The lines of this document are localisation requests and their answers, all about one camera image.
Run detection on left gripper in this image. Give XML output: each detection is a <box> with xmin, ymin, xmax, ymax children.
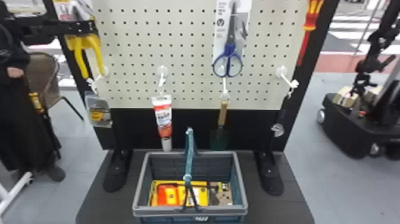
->
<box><xmin>59</xmin><ymin>20</ymin><xmax>99</xmax><ymax>37</ymax></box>

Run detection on brown mesh chair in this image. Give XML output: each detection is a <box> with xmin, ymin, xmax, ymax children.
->
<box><xmin>24</xmin><ymin>52</ymin><xmax>85</xmax><ymax>122</ymax></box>

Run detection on clear packet with yellow label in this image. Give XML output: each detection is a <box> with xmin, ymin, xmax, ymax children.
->
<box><xmin>84</xmin><ymin>92</ymin><xmax>113</xmax><ymax>129</ymax></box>

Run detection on white pegboard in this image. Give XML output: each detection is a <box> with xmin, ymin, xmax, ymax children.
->
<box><xmin>43</xmin><ymin>0</ymin><xmax>340</xmax><ymax>197</ymax></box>

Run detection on person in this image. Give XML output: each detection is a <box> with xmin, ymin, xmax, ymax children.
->
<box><xmin>0</xmin><ymin>2</ymin><xmax>67</xmax><ymax>183</ymax></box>

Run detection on white red sealant tube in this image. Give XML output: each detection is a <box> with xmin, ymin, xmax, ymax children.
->
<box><xmin>151</xmin><ymin>94</ymin><xmax>174</xmax><ymax>153</ymax></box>

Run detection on blue basket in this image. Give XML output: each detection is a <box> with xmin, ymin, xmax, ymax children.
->
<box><xmin>131</xmin><ymin>126</ymin><xmax>249</xmax><ymax>224</ymax></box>

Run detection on orange tool on yellow card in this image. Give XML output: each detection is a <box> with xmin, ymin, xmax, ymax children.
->
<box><xmin>149</xmin><ymin>180</ymin><xmax>210</xmax><ymax>207</ymax></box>

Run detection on metal parts on brown card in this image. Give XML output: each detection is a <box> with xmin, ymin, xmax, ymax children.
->
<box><xmin>208</xmin><ymin>182</ymin><xmax>234</xmax><ymax>207</ymax></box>

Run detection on black hand tool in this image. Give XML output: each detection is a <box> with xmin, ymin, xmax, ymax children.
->
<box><xmin>270</xmin><ymin>94</ymin><xmax>293</xmax><ymax>139</ymax></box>

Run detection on red yellow screwdriver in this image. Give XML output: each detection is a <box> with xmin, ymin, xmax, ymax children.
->
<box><xmin>296</xmin><ymin>0</ymin><xmax>325</xmax><ymax>67</ymax></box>

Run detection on yellow handled pliers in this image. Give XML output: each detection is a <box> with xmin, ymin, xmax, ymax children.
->
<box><xmin>53</xmin><ymin>0</ymin><xmax>107</xmax><ymax>80</ymax></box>

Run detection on blue handled scissors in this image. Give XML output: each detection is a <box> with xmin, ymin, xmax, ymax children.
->
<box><xmin>211</xmin><ymin>0</ymin><xmax>252</xmax><ymax>79</ymax></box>

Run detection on wooden handled brush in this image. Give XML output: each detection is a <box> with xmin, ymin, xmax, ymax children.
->
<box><xmin>210</xmin><ymin>99</ymin><xmax>231</xmax><ymax>151</ymax></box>

